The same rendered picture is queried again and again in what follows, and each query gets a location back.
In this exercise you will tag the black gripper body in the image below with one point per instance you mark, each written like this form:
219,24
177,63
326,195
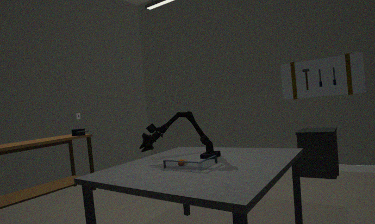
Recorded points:
150,142

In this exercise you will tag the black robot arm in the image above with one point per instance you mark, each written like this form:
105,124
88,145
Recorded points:
204,139

